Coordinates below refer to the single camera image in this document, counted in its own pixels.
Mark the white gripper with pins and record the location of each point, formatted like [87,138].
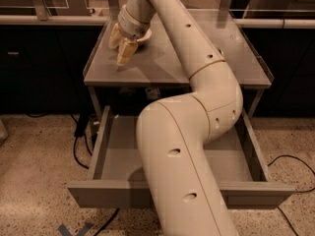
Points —
[130,28]

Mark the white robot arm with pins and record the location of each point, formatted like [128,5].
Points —
[171,132]

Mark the grey open drawer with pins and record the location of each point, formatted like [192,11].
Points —
[116,177]

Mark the white bowl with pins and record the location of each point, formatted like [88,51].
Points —
[144,37]

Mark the grey cabinet table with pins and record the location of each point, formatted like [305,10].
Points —
[156,64]

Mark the blue tape cross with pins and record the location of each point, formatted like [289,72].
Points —
[65,231]

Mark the metal rail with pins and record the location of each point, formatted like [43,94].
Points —
[100,21]

